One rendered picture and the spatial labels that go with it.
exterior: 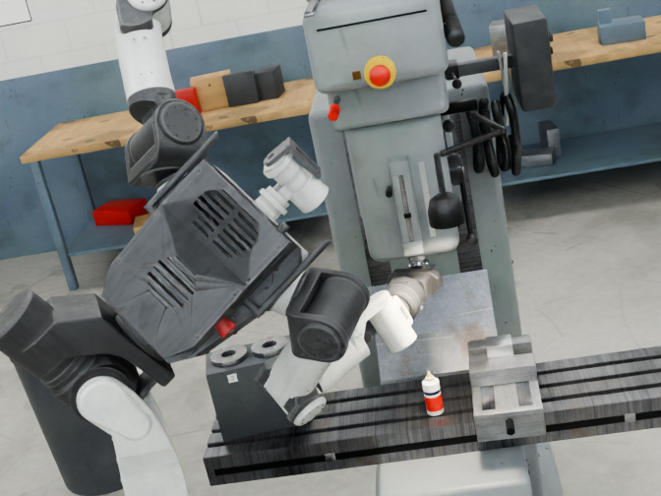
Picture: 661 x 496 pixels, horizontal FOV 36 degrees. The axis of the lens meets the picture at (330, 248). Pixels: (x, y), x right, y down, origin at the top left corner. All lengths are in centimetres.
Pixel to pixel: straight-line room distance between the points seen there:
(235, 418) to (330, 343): 77
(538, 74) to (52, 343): 126
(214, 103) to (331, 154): 352
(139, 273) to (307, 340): 31
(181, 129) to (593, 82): 499
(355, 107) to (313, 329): 54
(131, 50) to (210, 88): 417
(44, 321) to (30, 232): 542
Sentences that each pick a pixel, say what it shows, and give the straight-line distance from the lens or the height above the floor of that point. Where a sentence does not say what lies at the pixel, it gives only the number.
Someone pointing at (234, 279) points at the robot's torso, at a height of 156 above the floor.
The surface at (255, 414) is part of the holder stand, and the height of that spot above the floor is 96.
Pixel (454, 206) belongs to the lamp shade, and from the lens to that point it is 199.
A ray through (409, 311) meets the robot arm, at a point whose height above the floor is 124.
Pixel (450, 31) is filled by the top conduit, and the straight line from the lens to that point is 197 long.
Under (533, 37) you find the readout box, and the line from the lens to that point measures 238.
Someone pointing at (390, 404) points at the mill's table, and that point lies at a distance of 248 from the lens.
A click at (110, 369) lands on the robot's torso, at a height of 141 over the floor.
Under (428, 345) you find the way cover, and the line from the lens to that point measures 271.
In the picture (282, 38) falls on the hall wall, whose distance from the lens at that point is 645.
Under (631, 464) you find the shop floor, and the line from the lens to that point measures 376.
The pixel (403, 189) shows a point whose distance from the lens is 210.
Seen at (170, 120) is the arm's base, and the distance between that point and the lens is 179.
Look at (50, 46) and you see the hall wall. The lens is 678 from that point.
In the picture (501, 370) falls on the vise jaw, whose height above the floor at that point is 101.
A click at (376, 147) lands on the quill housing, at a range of 212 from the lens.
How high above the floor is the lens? 216
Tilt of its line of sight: 21 degrees down
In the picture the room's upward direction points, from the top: 12 degrees counter-clockwise
